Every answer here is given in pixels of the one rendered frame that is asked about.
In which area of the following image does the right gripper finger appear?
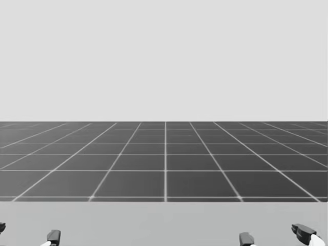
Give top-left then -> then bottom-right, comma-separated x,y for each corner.
239,232 -> 255,246
291,223 -> 326,246

